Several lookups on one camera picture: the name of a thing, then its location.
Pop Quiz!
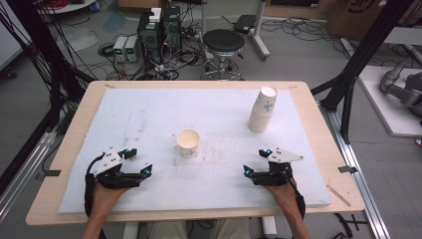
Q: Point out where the white stand leg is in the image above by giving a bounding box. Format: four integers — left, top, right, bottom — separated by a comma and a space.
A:
250, 0, 272, 62

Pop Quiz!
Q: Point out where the black round stool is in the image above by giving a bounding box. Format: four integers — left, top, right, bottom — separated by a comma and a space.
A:
200, 28, 247, 82

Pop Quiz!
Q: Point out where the tangle of black cables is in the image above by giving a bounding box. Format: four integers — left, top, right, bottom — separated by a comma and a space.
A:
97, 19, 207, 82

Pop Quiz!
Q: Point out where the black tape piece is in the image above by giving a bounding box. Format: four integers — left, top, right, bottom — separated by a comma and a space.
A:
337, 164, 359, 174
35, 169, 62, 181

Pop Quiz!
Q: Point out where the grey power supply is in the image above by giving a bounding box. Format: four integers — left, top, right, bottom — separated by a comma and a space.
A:
124, 35, 140, 64
111, 35, 129, 64

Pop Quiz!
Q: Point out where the person's left leg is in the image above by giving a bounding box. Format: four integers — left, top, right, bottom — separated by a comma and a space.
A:
145, 221, 194, 239

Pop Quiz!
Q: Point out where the black metal frame post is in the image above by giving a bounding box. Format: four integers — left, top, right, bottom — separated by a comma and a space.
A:
311, 0, 416, 144
5, 0, 88, 133

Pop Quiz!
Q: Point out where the person's left hand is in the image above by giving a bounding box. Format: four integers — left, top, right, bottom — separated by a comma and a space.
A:
90, 182, 132, 217

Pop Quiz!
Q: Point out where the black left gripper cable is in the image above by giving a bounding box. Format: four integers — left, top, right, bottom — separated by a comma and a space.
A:
84, 153, 105, 219

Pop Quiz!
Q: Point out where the person's leg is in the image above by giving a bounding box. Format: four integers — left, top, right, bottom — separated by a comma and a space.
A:
145, 221, 194, 239
210, 218, 252, 239

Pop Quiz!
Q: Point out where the white box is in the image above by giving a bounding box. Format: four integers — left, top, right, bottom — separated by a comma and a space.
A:
148, 7, 163, 24

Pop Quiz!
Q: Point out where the person's right hand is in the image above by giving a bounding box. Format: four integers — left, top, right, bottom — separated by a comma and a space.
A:
263, 180, 300, 214

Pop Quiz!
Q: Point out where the stack of nested paper cups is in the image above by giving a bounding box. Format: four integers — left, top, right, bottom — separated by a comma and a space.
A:
247, 86, 279, 134

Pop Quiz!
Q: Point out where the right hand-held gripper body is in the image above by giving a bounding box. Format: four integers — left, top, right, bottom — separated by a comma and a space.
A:
252, 146, 306, 187

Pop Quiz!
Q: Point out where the aluminium rail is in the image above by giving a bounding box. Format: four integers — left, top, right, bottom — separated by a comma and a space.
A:
318, 102, 392, 239
0, 130, 58, 223

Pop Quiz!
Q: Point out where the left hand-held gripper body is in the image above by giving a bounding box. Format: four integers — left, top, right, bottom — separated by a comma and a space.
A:
92, 146, 144, 190

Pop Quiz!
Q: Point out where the cardboard box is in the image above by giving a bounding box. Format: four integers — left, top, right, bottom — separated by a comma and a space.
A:
325, 0, 422, 42

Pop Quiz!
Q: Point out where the person's right leg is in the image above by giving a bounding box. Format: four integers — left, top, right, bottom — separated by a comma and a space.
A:
210, 218, 252, 239

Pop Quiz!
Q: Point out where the white platform board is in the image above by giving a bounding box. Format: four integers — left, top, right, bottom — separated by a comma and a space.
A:
357, 65, 422, 138

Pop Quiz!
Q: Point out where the white foam mat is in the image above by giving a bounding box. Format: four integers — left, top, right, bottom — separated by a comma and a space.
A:
58, 87, 332, 214

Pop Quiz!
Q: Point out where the thin wooden stick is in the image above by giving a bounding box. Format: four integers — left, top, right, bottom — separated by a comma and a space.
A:
326, 184, 352, 208

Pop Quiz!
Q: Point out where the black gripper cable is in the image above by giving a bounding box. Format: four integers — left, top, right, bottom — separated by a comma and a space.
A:
84, 153, 105, 219
290, 177, 308, 220

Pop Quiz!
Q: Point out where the black computer tower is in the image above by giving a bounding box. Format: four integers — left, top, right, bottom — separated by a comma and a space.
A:
136, 11, 164, 65
160, 5, 183, 55

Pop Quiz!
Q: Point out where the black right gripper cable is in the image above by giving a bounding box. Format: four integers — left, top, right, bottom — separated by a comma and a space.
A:
290, 177, 308, 220

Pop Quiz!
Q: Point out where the white table leg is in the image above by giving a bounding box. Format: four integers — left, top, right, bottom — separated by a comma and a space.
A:
261, 216, 279, 239

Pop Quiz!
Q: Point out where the black flat device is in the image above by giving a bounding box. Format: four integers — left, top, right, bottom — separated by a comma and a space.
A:
233, 14, 258, 36

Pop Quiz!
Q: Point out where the printed white paper cup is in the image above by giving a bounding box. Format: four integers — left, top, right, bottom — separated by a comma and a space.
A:
175, 128, 201, 159

